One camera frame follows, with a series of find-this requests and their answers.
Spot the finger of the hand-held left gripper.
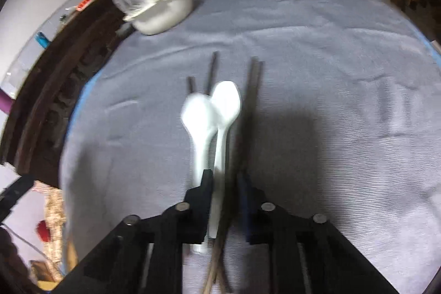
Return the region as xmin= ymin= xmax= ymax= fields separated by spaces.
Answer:
xmin=0 ymin=175 xmax=35 ymax=222

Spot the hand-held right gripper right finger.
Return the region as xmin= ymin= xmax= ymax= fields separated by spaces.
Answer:
xmin=237 ymin=173 xmax=400 ymax=294

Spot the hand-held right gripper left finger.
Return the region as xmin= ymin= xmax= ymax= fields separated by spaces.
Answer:
xmin=52 ymin=169 xmax=213 ymax=294

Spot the white plastic spoon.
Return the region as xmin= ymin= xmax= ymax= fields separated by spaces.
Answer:
xmin=181 ymin=93 xmax=218 ymax=255
xmin=208 ymin=81 xmax=242 ymax=239

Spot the grey table cloth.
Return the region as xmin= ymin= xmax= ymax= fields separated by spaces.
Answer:
xmin=58 ymin=0 xmax=441 ymax=294

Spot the white plastic bowl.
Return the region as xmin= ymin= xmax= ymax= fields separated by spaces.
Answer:
xmin=124 ymin=0 xmax=195 ymax=36

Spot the red packet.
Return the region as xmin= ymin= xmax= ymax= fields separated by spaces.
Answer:
xmin=75 ymin=0 xmax=99 ymax=12

